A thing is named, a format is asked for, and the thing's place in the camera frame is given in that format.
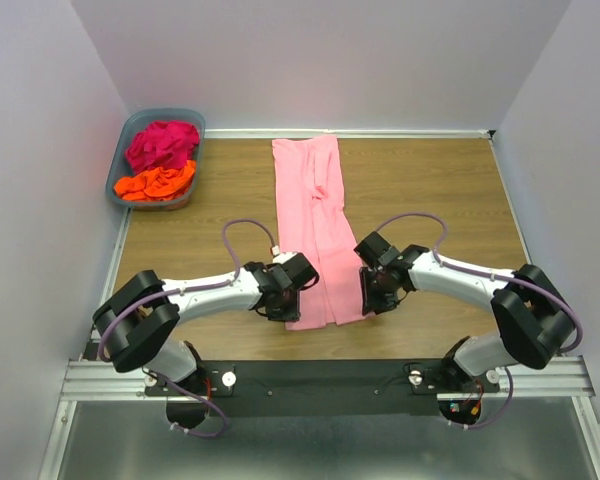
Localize light pink t shirt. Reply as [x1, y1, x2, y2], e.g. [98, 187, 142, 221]
[272, 135, 365, 331]

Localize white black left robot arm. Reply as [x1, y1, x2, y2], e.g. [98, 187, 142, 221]
[92, 252, 320, 387]

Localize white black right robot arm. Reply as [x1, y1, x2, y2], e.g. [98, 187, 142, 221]
[354, 231, 581, 392]

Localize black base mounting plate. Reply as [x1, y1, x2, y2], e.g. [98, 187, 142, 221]
[144, 357, 501, 430]

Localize orange t shirt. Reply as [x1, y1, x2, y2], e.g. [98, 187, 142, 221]
[114, 160, 197, 203]

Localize magenta t shirt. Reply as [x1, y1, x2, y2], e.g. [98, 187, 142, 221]
[125, 121, 200, 174]

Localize grey plastic laundry basin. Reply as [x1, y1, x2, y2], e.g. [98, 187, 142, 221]
[105, 108, 205, 211]

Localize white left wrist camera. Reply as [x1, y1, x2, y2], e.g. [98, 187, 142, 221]
[271, 245, 296, 264]

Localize aluminium extrusion rail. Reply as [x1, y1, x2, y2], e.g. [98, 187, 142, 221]
[61, 357, 595, 402]

